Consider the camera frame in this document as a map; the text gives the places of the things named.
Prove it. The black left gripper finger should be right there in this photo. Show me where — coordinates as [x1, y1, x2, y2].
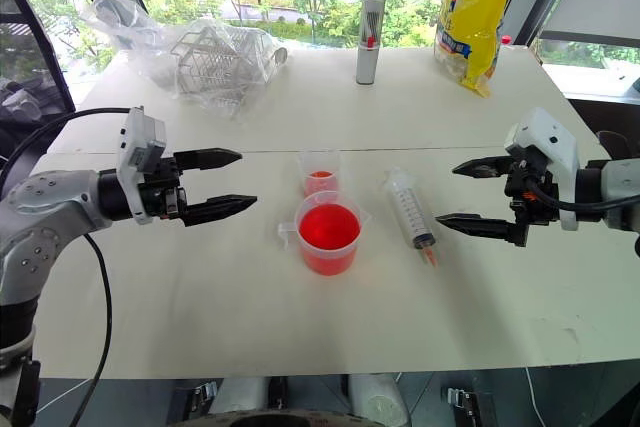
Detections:
[172, 147, 244, 172]
[179, 193, 259, 229]

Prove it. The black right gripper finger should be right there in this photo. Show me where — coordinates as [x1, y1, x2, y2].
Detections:
[451, 155, 516, 181]
[434, 212, 520, 244]

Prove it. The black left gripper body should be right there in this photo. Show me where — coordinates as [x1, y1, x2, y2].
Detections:
[137, 154, 190, 222]

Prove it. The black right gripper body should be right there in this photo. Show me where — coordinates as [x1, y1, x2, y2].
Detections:
[503, 150, 561, 248]

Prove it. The clear plastic syringe orange tip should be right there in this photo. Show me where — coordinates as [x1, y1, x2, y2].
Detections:
[381, 167, 443, 270]

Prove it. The small beaker with red liquid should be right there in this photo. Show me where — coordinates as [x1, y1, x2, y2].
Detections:
[297, 150, 343, 199]

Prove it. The large beaker with red liquid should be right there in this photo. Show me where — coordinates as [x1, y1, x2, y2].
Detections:
[277, 191, 372, 278]

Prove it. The dark brown chair back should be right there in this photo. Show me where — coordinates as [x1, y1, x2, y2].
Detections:
[596, 130, 627, 159]

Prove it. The clear crumpled plastic bag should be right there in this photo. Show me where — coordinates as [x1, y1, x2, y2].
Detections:
[81, 0, 291, 122]

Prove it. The yellow printed plastic bag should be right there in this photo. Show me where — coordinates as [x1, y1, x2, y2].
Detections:
[433, 0, 526, 99]

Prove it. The white cylindrical pen holder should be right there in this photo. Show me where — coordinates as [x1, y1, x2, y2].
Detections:
[355, 0, 388, 87]

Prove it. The black metal table clamp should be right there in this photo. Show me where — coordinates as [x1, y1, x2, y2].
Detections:
[446, 386, 482, 427]
[190, 380, 220, 414]

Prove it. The white rounded robot leg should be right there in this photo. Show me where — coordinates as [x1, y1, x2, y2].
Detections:
[348, 373, 410, 427]
[218, 375, 267, 421]

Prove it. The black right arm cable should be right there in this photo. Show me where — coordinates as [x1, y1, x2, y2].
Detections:
[527, 180, 640, 212]

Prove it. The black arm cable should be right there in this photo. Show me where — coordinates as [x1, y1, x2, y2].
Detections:
[527, 180, 640, 212]
[0, 106, 134, 427]

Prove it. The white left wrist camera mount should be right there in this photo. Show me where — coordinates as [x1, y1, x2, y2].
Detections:
[116, 106, 168, 226]

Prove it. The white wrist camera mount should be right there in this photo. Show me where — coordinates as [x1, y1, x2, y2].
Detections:
[116, 106, 168, 226]
[504, 107, 582, 233]

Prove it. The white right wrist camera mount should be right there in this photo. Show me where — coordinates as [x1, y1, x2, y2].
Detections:
[504, 107, 582, 233]

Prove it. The silver wire rack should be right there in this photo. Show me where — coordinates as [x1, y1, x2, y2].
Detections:
[169, 28, 252, 104]

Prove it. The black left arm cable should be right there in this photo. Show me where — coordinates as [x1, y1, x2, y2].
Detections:
[0, 106, 134, 427]

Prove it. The thin white cable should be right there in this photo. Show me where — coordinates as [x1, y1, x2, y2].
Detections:
[523, 366, 547, 427]

